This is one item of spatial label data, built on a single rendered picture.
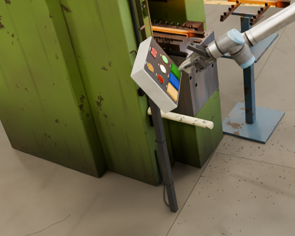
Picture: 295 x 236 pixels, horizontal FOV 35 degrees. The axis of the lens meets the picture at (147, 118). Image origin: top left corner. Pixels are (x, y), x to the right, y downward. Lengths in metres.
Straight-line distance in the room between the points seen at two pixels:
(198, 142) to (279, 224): 0.76
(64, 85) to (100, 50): 0.40
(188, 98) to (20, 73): 1.17
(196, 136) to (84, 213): 0.93
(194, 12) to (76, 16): 0.90
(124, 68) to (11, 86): 1.04
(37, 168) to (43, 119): 0.49
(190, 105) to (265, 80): 1.35
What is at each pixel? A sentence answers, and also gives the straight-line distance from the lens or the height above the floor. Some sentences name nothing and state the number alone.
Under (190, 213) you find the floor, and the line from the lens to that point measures 3.17.
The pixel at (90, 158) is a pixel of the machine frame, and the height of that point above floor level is 0.20.
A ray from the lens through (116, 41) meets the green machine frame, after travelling 2.75.
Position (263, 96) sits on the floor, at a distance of 4.13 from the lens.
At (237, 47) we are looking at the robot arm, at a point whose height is 1.15.
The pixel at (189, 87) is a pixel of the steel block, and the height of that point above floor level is 0.70.
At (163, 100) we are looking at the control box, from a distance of 2.40.
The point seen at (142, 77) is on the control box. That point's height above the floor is 1.15.
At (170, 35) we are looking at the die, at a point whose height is 0.99.
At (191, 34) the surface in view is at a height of 1.00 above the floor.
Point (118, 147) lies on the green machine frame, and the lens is 3.33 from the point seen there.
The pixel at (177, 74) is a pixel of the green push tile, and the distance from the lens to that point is 2.61.
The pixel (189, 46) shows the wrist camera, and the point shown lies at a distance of 2.51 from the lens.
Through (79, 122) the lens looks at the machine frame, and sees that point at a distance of 3.25.
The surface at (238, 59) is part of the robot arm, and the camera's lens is 2.53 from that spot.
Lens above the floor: 2.35
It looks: 36 degrees down
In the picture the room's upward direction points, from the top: 12 degrees counter-clockwise
